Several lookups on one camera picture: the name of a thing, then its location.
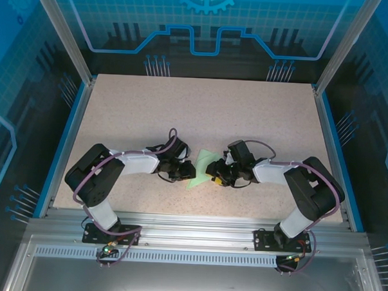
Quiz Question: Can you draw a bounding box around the thin black wire gripper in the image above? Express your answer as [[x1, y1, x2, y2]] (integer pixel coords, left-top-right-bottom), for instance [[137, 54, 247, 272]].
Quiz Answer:
[[156, 172, 178, 185], [230, 177, 254, 191]]

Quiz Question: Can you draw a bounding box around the green square paper sheet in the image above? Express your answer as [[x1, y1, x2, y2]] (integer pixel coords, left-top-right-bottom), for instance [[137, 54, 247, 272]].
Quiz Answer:
[[185, 148, 222, 191]]

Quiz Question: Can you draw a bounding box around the thin black wire left gripper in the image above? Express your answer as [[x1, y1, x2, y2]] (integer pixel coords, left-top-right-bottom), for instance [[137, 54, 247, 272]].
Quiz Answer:
[[156, 172, 178, 185]]

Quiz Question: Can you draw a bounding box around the aluminium frame post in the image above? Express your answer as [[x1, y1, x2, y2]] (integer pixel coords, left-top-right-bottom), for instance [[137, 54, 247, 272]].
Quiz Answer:
[[313, 0, 385, 100], [27, 0, 100, 86]]

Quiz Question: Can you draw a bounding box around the black base plate right arm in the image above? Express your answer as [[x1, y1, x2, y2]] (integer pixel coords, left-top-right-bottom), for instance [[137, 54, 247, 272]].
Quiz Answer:
[[252, 227, 314, 254]]

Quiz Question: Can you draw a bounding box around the slotted metal cable duct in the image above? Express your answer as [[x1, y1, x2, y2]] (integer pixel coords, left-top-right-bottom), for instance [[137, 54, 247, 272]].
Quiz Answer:
[[33, 245, 280, 268]]

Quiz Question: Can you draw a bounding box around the sheet metal tray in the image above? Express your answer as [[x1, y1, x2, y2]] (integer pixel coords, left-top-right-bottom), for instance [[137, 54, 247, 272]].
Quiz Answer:
[[0, 232, 388, 291]]

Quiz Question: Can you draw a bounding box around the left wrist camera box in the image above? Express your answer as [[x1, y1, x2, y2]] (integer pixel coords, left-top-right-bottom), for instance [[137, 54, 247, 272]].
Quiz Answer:
[[179, 144, 193, 162]]

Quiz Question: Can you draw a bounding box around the thin black wire right gripper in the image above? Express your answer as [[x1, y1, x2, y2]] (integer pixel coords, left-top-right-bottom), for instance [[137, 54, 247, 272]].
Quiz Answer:
[[230, 177, 254, 191]]

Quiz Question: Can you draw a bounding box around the black base plate left arm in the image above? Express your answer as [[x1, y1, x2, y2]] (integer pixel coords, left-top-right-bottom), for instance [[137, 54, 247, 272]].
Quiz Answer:
[[81, 221, 142, 247]]

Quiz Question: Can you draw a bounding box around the aluminium side rail blue edged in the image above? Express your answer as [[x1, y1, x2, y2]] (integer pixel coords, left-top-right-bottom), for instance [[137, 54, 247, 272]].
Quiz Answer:
[[306, 86, 371, 233], [37, 76, 97, 221]]

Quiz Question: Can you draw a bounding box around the aluminium mounting rail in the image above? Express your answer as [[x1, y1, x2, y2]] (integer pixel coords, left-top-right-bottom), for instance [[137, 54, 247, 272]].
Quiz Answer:
[[27, 207, 371, 257]]

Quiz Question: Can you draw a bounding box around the cable connector with LED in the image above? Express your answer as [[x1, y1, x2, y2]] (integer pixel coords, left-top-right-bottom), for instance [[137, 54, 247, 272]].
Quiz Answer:
[[100, 242, 118, 258], [284, 252, 306, 265]]

